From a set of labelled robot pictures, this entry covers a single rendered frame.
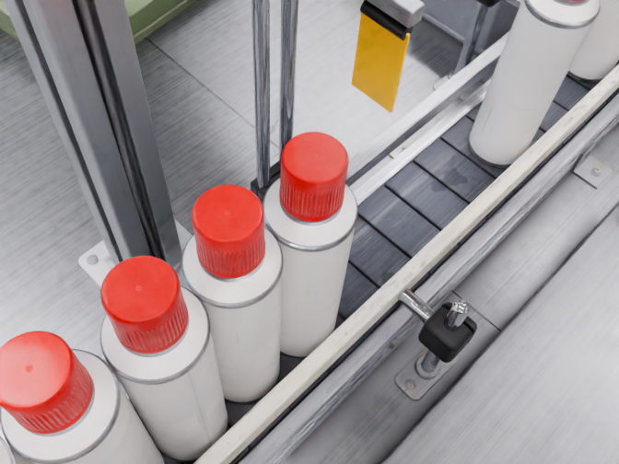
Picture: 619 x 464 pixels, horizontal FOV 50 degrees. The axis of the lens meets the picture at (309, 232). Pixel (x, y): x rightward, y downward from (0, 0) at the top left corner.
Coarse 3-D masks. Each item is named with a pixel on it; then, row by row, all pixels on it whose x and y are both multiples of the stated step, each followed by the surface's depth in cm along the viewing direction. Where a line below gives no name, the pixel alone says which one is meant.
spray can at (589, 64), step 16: (608, 0) 57; (608, 16) 58; (592, 32) 60; (608, 32) 59; (592, 48) 61; (608, 48) 60; (576, 64) 63; (592, 64) 62; (608, 64) 62; (592, 80) 64
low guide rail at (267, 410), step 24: (600, 96) 59; (576, 120) 57; (552, 144) 55; (528, 168) 54; (504, 192) 53; (456, 216) 51; (480, 216) 52; (432, 240) 50; (456, 240) 51; (408, 264) 49; (432, 264) 50; (384, 288) 48; (360, 312) 46; (384, 312) 48; (336, 336) 45; (360, 336) 47; (312, 360) 44; (288, 384) 44; (264, 408) 43; (240, 432) 42; (216, 456) 41
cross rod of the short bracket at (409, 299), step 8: (408, 288) 48; (400, 296) 48; (408, 296) 48; (416, 296) 48; (408, 304) 48; (416, 304) 48; (424, 304) 48; (416, 312) 47; (424, 312) 47; (432, 312) 47; (424, 320) 47
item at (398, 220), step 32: (576, 96) 63; (544, 128) 61; (416, 160) 58; (448, 160) 58; (544, 160) 59; (384, 192) 56; (416, 192) 56; (448, 192) 57; (480, 192) 57; (512, 192) 57; (384, 224) 55; (416, 224) 55; (448, 224) 55; (480, 224) 55; (352, 256) 53; (384, 256) 53; (448, 256) 53; (352, 288) 51; (416, 288) 55
